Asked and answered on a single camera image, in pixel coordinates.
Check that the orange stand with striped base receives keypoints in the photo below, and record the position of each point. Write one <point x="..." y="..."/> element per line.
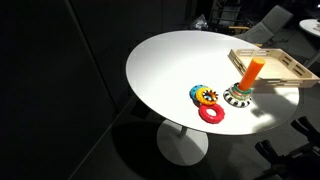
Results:
<point x="251" y="73"/>

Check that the wooden tray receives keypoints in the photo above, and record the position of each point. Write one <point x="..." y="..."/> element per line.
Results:
<point x="276" y="71"/>

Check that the grey chair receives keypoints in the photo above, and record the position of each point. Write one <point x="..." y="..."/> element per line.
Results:
<point x="273" y="23"/>

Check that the small white round table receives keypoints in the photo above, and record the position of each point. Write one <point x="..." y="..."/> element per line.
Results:
<point x="310" y="26"/>

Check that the white table pedestal base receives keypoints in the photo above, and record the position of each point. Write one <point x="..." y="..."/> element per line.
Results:
<point x="180" y="146"/>

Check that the black camera stand equipment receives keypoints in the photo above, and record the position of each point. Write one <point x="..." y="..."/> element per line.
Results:
<point x="300" y="160"/>

